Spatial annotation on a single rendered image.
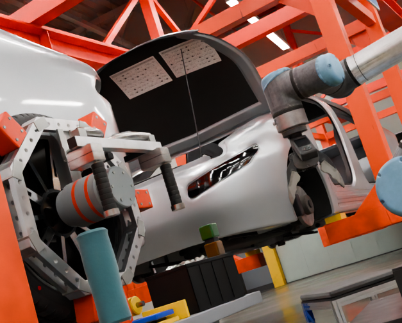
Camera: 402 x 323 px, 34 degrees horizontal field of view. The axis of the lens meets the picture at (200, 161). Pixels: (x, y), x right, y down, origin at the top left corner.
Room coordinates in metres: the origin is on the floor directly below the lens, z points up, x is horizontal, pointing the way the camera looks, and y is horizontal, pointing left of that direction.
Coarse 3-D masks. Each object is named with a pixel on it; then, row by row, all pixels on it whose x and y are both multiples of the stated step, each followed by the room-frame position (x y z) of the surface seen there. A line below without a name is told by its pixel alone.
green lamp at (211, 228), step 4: (208, 224) 1.79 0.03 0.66; (212, 224) 1.80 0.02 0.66; (216, 224) 1.82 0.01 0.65; (200, 228) 1.80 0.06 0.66; (204, 228) 1.79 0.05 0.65; (208, 228) 1.79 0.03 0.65; (212, 228) 1.79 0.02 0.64; (216, 228) 1.81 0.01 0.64; (200, 232) 1.80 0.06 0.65; (204, 232) 1.80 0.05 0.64; (208, 232) 1.79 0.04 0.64; (212, 232) 1.79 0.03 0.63; (216, 232) 1.80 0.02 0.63; (204, 236) 1.80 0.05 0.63; (208, 236) 1.79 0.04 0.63; (212, 236) 1.79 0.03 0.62; (216, 236) 1.80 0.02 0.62; (204, 240) 1.80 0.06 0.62
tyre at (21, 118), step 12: (24, 120) 1.93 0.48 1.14; (0, 156) 1.81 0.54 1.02; (120, 228) 2.22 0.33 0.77; (120, 240) 2.20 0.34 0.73; (24, 264) 1.79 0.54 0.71; (36, 276) 1.82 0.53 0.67; (36, 288) 1.81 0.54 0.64; (48, 288) 1.85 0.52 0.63; (36, 300) 1.81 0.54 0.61; (48, 300) 1.84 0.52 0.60; (60, 300) 1.88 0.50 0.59; (72, 300) 1.93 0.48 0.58; (36, 312) 1.86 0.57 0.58; (48, 312) 1.85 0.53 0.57; (60, 312) 1.88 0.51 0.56; (72, 312) 1.92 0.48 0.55
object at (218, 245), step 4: (220, 240) 1.81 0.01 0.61; (208, 244) 1.79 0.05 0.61; (212, 244) 1.79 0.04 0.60; (216, 244) 1.79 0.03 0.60; (220, 244) 1.80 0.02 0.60; (208, 248) 1.80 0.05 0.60; (212, 248) 1.79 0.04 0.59; (216, 248) 1.79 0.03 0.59; (220, 248) 1.80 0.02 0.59; (208, 252) 1.80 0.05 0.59; (212, 252) 1.79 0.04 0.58; (216, 252) 1.79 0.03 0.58; (220, 252) 1.79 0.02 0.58; (224, 252) 1.81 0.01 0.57; (208, 256) 1.80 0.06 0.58; (212, 256) 1.80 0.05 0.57
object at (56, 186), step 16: (48, 144) 2.03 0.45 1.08; (32, 160) 2.14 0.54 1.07; (48, 160) 2.03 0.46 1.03; (32, 176) 1.95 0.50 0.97; (48, 176) 2.02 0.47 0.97; (32, 192) 1.92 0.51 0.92; (48, 192) 1.98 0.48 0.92; (32, 208) 1.95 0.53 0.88; (48, 224) 1.95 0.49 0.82; (64, 224) 2.07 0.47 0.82; (96, 224) 2.24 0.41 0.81; (112, 224) 2.20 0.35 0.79; (48, 240) 1.93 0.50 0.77; (64, 240) 1.99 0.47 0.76; (112, 240) 2.18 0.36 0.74; (64, 256) 1.97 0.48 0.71; (80, 256) 2.04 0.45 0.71; (80, 272) 2.19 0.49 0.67
